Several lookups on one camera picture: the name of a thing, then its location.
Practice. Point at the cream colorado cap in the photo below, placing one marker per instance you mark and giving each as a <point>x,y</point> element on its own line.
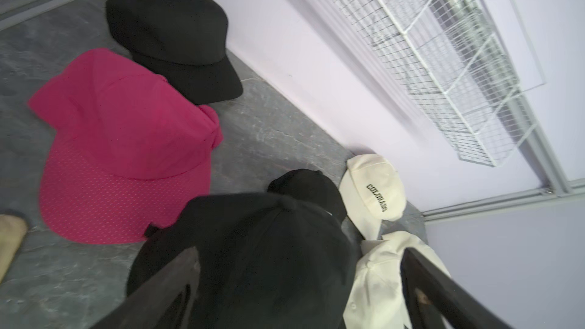
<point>376,299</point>
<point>372,192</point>

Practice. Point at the beige cap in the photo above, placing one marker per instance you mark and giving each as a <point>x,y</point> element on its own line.
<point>13,231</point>

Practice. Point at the black cap at back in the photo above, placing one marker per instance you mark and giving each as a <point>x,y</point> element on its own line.
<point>182,40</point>

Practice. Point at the black cap with white patch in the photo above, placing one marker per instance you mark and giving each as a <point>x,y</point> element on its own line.
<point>311,186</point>

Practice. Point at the plain black cap front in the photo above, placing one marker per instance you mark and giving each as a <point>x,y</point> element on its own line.
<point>267,261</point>

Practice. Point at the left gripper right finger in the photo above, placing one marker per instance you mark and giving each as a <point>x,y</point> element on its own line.
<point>434,300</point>

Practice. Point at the cream Colorado cap middle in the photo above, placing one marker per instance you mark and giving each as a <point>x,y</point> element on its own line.
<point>376,299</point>

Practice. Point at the white wire shelf basket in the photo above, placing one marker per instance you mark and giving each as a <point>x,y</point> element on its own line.
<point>448,56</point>

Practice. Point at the pink cap left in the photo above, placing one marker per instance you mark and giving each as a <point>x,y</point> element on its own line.
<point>129,151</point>

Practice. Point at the cream Colorado cap back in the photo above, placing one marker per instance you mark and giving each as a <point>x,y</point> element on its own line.
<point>372,192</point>

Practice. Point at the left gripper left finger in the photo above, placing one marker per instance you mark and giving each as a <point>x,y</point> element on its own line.
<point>178,282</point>

